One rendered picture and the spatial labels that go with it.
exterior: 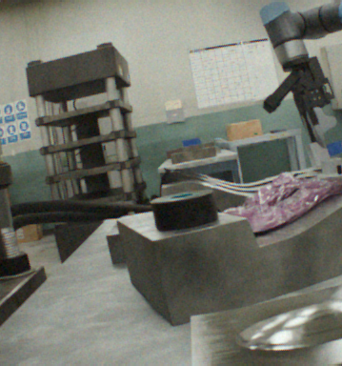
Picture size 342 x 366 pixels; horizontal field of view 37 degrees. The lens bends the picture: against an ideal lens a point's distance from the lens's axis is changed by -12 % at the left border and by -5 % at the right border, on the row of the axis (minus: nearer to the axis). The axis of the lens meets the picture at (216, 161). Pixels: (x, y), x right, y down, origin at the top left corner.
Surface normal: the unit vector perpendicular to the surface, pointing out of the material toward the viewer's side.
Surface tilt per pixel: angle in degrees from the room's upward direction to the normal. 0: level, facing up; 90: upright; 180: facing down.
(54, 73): 90
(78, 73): 90
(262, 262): 90
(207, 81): 90
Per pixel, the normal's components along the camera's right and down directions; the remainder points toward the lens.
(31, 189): 0.04, 0.04
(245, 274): 0.33, -0.01
